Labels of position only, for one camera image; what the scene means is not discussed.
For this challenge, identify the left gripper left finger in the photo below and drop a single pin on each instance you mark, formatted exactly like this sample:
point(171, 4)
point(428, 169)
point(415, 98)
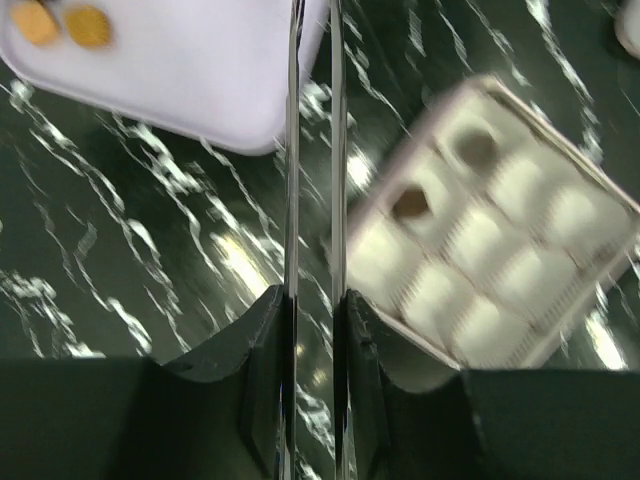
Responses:
point(212, 413)

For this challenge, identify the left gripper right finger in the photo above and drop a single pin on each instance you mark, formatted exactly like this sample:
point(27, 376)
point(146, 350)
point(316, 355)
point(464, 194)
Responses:
point(416, 419)

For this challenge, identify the square dark chocolate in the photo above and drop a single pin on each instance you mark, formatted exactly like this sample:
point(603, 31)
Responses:
point(411, 204)

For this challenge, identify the metal tongs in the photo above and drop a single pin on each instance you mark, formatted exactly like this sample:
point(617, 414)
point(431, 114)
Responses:
point(314, 392)

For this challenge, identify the round dark chocolate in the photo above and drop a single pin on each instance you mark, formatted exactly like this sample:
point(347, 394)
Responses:
point(476, 148)

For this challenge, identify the orange caramel chocolate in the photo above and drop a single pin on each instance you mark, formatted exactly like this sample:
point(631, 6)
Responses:
point(88, 26)

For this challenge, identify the tan caramel chocolate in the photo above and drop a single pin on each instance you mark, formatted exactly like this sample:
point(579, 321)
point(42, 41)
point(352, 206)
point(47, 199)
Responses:
point(35, 22)

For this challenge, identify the pink chocolate tin box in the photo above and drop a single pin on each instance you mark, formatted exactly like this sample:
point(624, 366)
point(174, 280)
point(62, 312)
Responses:
point(511, 257)

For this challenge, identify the lilac plastic tray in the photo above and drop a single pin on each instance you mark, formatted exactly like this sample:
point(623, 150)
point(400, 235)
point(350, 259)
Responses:
point(215, 70)

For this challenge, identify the silver tin lid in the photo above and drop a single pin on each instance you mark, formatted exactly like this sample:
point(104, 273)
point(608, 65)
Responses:
point(627, 27)

